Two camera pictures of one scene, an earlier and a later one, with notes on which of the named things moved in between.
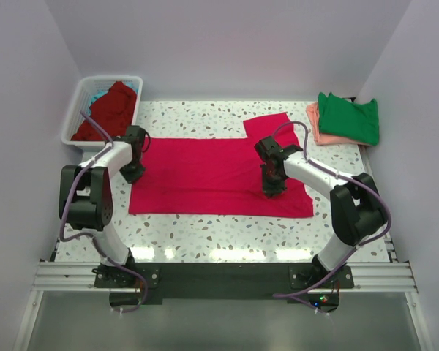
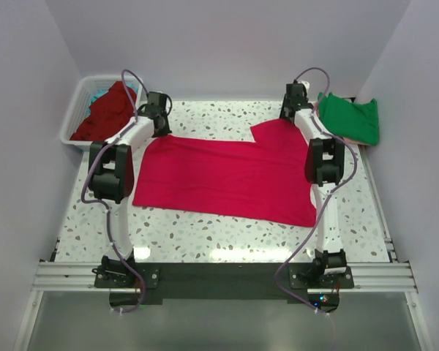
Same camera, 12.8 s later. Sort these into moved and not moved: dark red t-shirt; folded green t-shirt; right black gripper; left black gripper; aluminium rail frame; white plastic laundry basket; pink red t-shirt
Moved: left black gripper; pink red t-shirt; right black gripper
Not moved: white plastic laundry basket; folded green t-shirt; dark red t-shirt; aluminium rail frame
